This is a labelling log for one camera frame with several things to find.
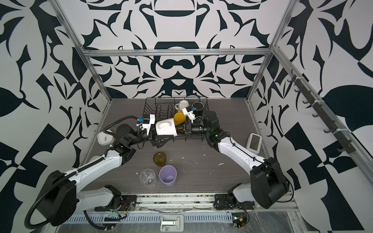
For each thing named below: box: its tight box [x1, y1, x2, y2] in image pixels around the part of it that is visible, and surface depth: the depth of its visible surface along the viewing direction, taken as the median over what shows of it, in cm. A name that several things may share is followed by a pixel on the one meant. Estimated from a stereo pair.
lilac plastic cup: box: [158, 165, 178, 187], surface depth 76 cm
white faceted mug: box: [174, 99, 190, 111], surface depth 103 cm
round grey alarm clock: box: [88, 155, 102, 163], surface depth 87 cm
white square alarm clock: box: [97, 131, 115, 146], surface depth 96 cm
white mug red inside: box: [155, 117, 178, 137], surface depth 63 cm
